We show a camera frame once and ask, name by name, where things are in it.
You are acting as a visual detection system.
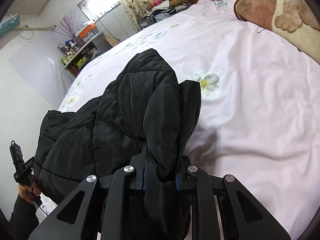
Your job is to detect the cardboard box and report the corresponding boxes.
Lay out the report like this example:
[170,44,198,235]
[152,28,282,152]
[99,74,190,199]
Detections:
[104,36,119,47]

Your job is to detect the pink floral bed cover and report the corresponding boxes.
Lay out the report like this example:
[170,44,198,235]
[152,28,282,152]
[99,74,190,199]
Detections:
[41,0,320,240]

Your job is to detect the teal box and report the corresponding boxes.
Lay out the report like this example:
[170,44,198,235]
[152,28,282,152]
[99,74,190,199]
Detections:
[0,14,20,38]

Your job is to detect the black cable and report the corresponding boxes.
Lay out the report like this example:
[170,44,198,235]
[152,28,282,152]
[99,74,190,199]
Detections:
[35,202,52,217]

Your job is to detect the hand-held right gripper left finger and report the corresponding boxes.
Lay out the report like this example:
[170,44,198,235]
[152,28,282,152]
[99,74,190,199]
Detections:
[28,154,148,240]

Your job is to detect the black padded jacket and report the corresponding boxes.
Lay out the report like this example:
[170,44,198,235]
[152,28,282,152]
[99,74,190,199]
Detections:
[32,48,202,240]

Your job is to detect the person's left forearm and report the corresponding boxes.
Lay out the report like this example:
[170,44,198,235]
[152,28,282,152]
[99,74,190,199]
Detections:
[8,194,40,234]

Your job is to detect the white cabinet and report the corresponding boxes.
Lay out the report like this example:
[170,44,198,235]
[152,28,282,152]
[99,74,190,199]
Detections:
[96,4,133,46]

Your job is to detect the orange lidded container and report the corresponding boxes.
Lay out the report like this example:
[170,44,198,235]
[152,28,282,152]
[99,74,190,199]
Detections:
[74,22,98,42]

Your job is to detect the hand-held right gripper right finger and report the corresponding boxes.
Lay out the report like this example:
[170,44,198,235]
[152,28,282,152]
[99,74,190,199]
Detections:
[175,154,292,240]

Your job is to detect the pile of clothes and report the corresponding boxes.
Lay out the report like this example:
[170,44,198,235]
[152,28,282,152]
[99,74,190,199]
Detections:
[138,0,188,30]

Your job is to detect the cluttered wooden shelf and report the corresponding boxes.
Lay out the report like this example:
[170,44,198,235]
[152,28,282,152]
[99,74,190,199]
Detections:
[59,31,112,77]

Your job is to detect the pink blossom branches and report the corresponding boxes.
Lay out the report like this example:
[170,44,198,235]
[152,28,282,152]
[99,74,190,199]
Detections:
[53,9,78,46]

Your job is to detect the person's left hand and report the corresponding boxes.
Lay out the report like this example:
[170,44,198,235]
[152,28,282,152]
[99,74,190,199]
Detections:
[18,181,42,203]

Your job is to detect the brown plush blanket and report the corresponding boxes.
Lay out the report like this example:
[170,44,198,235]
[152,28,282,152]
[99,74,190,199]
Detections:
[234,0,320,63]

